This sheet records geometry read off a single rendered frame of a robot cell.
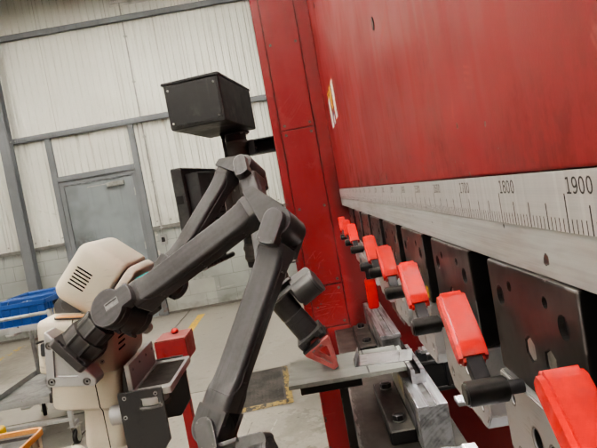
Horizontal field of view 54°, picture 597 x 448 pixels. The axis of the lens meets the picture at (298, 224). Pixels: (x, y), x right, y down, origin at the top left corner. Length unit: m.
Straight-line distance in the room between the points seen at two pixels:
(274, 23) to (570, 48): 2.02
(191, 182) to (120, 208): 6.43
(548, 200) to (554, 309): 0.06
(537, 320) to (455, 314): 0.09
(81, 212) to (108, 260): 7.63
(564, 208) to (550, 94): 0.06
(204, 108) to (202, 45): 6.47
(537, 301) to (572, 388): 0.11
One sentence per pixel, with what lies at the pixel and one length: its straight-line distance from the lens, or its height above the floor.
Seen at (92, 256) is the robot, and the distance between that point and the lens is 1.39.
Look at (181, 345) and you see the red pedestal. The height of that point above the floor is 0.76.
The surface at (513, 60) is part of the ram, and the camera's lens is 0.36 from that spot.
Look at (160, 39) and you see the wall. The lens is 8.97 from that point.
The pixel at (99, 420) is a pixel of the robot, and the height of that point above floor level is 0.97.
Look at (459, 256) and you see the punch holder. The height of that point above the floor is 1.33.
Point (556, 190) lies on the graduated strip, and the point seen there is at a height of 1.39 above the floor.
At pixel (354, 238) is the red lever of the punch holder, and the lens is 1.43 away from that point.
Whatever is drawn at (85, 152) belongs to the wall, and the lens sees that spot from 9.02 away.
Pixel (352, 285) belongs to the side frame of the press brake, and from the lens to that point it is 2.23.
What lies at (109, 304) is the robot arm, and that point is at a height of 1.26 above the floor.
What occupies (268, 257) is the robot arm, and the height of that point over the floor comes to 1.31.
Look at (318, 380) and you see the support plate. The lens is 1.33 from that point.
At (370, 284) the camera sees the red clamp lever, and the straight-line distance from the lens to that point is 1.21.
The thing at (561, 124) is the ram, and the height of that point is 1.42.
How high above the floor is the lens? 1.41
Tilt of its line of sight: 3 degrees down
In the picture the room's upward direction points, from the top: 10 degrees counter-clockwise
